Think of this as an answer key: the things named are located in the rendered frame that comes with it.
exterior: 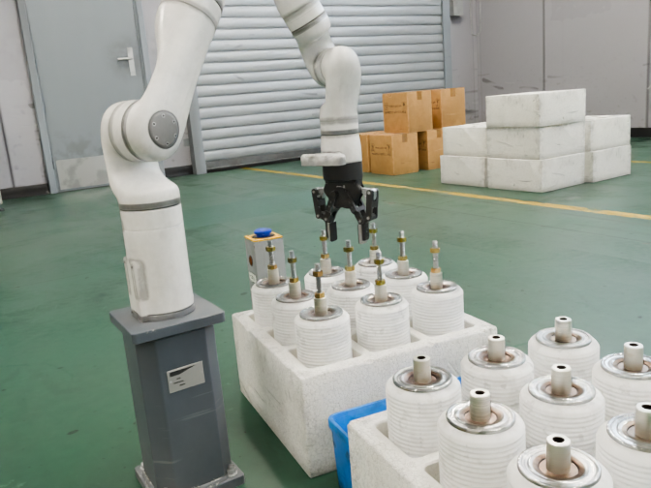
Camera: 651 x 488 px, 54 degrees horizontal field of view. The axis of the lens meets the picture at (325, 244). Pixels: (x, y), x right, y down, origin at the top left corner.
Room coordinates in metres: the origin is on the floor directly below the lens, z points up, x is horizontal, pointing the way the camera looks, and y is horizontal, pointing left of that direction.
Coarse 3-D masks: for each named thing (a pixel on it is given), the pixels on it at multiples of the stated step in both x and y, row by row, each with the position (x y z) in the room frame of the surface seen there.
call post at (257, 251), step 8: (248, 240) 1.44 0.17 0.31; (264, 240) 1.41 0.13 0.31; (272, 240) 1.42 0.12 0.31; (280, 240) 1.43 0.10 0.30; (248, 248) 1.44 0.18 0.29; (256, 248) 1.40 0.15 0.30; (264, 248) 1.41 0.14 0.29; (280, 248) 1.42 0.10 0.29; (248, 256) 1.45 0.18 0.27; (256, 256) 1.40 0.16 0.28; (264, 256) 1.41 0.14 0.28; (280, 256) 1.42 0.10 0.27; (248, 264) 1.45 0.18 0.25; (256, 264) 1.40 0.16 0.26; (264, 264) 1.41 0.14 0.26; (280, 264) 1.42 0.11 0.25; (248, 272) 1.46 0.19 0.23; (256, 272) 1.41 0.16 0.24; (264, 272) 1.41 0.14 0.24; (280, 272) 1.42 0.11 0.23; (256, 280) 1.41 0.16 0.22
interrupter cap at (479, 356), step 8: (472, 352) 0.83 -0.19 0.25; (480, 352) 0.83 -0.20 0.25; (512, 352) 0.82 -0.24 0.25; (520, 352) 0.81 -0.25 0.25; (472, 360) 0.80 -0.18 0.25; (480, 360) 0.80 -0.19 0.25; (488, 360) 0.81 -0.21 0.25; (504, 360) 0.80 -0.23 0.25; (512, 360) 0.79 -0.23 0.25; (520, 360) 0.79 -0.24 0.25; (488, 368) 0.78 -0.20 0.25; (496, 368) 0.78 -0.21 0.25; (504, 368) 0.77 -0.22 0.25; (512, 368) 0.78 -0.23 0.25
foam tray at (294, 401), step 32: (480, 320) 1.14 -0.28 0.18; (256, 352) 1.17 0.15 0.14; (288, 352) 1.07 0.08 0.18; (352, 352) 1.07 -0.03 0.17; (384, 352) 1.03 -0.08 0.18; (416, 352) 1.04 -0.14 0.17; (448, 352) 1.07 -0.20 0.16; (256, 384) 1.19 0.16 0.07; (288, 384) 1.01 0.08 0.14; (320, 384) 0.97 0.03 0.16; (352, 384) 0.99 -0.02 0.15; (384, 384) 1.01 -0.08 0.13; (288, 416) 1.03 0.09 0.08; (320, 416) 0.96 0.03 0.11; (288, 448) 1.04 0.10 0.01; (320, 448) 0.96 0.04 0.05
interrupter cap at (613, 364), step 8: (608, 360) 0.77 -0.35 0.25; (616, 360) 0.77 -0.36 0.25; (648, 360) 0.76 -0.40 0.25; (608, 368) 0.75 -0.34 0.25; (616, 368) 0.75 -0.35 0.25; (624, 368) 0.75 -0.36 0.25; (648, 368) 0.74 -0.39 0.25; (616, 376) 0.73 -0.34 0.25; (624, 376) 0.72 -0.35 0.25; (632, 376) 0.72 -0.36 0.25; (640, 376) 0.72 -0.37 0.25; (648, 376) 0.71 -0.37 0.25
